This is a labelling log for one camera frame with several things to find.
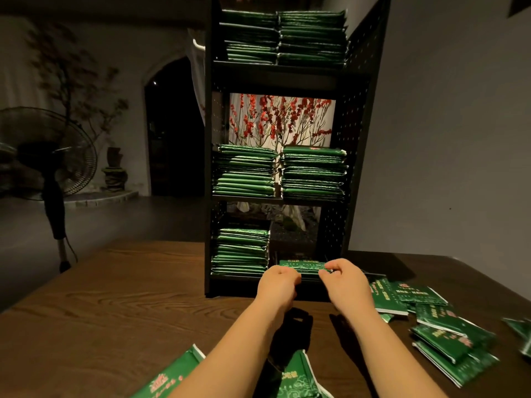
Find person's left forearm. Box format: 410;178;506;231
170;298;289;398

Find person's right forearm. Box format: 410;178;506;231
348;306;449;398

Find red berry branches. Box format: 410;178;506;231
228;93;335;150

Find dark vase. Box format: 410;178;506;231
101;145;129;193

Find pile of green packets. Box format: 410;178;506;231
131;277;531;398

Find person's left hand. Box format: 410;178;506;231
256;264;303;313

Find white curtain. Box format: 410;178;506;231
186;29;209;125

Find bare branched tree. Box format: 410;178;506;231
25;20;129;150

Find person's right hand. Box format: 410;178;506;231
319;258;378;322

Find black metal shelf rack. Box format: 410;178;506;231
203;0;393;300

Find black standing fan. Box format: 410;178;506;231
0;107;99;274

